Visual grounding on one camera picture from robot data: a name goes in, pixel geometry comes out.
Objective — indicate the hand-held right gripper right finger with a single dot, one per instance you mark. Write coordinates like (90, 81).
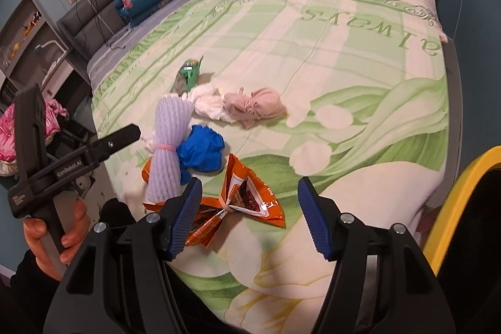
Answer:
(317, 220)

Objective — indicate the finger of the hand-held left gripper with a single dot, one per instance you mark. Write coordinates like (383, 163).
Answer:
(117, 140)

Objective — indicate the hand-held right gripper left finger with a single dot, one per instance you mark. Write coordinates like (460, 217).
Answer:
(184, 220)

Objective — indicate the white tissue bundle pink band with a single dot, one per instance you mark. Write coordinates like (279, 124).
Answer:
(150, 142)

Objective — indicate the large purple foam net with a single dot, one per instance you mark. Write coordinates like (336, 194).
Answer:
(168, 162)

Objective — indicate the orange snack wrapper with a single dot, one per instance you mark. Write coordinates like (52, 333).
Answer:
(250, 197)

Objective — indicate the blue plastic glove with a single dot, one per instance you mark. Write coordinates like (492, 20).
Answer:
(201, 152)

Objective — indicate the green snack packet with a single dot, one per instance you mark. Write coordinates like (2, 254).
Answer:
(190, 75)

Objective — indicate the knotted white tissue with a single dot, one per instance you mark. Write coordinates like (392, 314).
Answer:
(207, 103)

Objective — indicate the pink plastic bag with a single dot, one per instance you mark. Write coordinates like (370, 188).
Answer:
(258, 105)

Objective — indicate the person's left forearm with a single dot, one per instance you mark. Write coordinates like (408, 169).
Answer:
(27, 298)

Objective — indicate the person's left hand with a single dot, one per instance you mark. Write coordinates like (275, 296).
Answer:
(35, 244)

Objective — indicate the pink clothes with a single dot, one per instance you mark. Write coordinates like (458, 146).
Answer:
(8, 134)

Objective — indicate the white desk lamp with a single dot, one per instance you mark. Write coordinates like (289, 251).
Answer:
(54, 46)

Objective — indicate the yellow fruit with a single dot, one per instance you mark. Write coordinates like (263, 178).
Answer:
(15, 46)

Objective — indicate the small shelf figurines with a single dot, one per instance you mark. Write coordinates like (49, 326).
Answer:
(31, 21)

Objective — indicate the green printed bed sheet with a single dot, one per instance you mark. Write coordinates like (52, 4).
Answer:
(352, 64)

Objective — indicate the grey wall shelf unit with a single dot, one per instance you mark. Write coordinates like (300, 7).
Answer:
(43, 28)

